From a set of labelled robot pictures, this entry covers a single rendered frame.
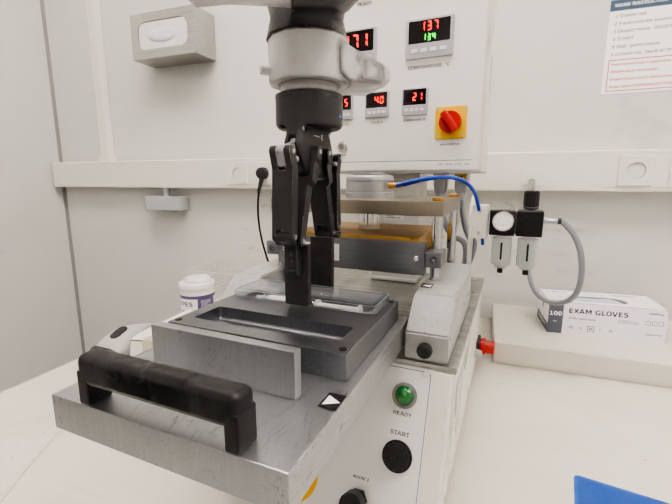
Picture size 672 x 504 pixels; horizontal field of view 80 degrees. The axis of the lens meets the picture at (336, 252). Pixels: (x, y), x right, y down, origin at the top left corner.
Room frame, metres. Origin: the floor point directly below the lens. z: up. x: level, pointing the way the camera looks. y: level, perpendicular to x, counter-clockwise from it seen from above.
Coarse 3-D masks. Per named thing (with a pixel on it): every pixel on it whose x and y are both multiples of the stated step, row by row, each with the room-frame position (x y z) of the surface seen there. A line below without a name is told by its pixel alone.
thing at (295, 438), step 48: (192, 336) 0.32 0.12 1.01; (384, 336) 0.41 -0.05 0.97; (288, 384) 0.29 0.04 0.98; (336, 384) 0.31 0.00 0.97; (96, 432) 0.27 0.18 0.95; (144, 432) 0.25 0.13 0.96; (192, 432) 0.24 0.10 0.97; (288, 432) 0.24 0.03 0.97; (336, 432) 0.27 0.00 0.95; (240, 480) 0.22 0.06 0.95; (288, 480) 0.21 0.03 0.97
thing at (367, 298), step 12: (240, 288) 0.48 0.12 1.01; (252, 288) 0.48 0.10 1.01; (264, 288) 0.48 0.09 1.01; (276, 288) 0.48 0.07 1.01; (312, 288) 0.48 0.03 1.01; (324, 288) 0.48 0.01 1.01; (336, 288) 0.48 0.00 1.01; (336, 300) 0.43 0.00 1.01; (348, 300) 0.43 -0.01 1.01; (360, 300) 0.43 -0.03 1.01; (372, 300) 0.43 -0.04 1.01
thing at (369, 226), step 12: (360, 216) 0.66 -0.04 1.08; (372, 216) 0.65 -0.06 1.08; (312, 228) 0.66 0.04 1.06; (348, 228) 0.66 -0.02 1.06; (360, 228) 0.66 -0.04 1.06; (372, 228) 0.65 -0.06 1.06; (384, 228) 0.66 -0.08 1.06; (396, 228) 0.66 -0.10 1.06; (408, 228) 0.66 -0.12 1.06; (420, 228) 0.66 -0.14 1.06; (408, 240) 0.55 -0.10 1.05; (420, 240) 0.56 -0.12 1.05
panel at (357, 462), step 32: (384, 384) 0.43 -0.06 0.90; (416, 384) 0.42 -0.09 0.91; (384, 416) 0.42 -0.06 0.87; (416, 416) 0.41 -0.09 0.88; (352, 448) 0.42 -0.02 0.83; (384, 448) 0.40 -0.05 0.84; (416, 448) 0.39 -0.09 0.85; (320, 480) 0.41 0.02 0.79; (352, 480) 0.40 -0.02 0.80; (384, 480) 0.39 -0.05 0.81; (416, 480) 0.38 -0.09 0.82
